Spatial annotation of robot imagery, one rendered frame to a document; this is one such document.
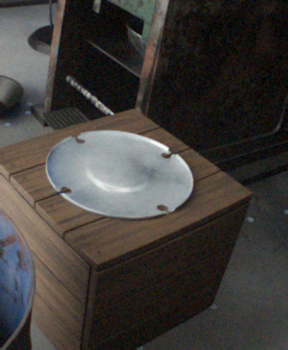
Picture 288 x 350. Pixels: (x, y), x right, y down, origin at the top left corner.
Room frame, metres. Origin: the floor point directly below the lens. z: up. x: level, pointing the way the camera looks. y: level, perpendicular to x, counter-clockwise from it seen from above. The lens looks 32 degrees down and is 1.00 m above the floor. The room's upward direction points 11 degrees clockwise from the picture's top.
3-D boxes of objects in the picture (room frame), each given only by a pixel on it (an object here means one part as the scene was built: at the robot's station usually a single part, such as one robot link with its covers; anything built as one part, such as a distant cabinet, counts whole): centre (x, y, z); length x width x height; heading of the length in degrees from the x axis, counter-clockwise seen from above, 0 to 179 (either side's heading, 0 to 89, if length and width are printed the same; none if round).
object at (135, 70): (1.73, -0.03, 0.31); 0.43 x 0.42 x 0.01; 42
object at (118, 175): (0.97, 0.05, 0.35); 0.29 x 0.29 x 0.01
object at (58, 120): (1.63, 0.08, 0.14); 0.59 x 0.10 x 0.05; 132
